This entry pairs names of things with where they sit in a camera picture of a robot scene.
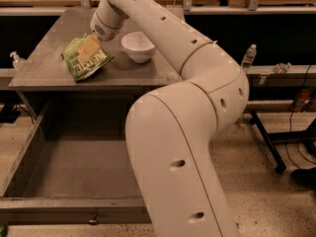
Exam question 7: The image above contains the clear pump sanitizer bottle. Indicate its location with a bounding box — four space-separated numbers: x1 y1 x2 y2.
10 51 26 71

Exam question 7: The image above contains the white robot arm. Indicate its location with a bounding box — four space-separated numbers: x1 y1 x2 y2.
90 0 249 237

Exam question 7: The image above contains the grey metal cabinet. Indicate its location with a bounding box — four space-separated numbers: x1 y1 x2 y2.
9 9 181 139

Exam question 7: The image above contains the crumpled clear wrapper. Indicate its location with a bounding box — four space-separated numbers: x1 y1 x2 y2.
275 63 292 74

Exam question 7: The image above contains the white ceramic bowl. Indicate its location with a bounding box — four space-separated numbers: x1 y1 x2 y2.
121 32 156 63

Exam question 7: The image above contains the open grey top drawer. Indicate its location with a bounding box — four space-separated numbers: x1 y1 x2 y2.
0 92 150 225

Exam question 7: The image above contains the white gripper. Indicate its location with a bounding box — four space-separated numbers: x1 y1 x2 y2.
78 0 128 63

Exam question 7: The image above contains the clear plastic water bottle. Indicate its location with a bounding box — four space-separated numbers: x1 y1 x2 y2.
241 44 257 68

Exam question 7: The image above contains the green Kettle chip bag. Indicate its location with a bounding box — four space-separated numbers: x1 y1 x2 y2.
61 35 113 82

